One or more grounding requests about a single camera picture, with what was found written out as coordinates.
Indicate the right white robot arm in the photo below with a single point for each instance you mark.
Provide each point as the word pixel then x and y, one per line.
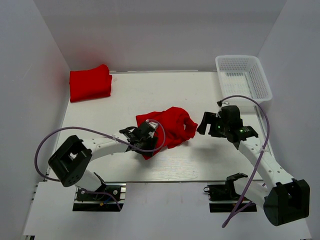
pixel 283 198

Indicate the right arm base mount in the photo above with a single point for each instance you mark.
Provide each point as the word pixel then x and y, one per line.
pixel 219 199

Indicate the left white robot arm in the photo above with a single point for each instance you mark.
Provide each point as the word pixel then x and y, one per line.
pixel 71 159

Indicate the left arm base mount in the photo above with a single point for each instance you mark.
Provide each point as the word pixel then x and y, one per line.
pixel 113 201

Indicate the red t shirt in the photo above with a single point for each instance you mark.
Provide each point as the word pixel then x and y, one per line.
pixel 90 84
pixel 177 126

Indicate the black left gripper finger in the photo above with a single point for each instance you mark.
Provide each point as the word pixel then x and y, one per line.
pixel 127 131
pixel 146 145

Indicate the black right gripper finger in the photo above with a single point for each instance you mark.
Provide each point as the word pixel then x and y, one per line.
pixel 202 128
pixel 208 118

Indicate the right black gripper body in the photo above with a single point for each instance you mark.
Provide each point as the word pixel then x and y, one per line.
pixel 221 127

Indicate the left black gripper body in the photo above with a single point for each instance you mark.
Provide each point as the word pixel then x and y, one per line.
pixel 146 143

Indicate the folded red t shirt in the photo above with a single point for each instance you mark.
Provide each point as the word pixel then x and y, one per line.
pixel 90 84

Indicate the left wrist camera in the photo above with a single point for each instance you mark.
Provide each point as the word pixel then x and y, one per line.
pixel 153 124

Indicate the white plastic basket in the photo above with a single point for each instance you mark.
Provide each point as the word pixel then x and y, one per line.
pixel 243 75

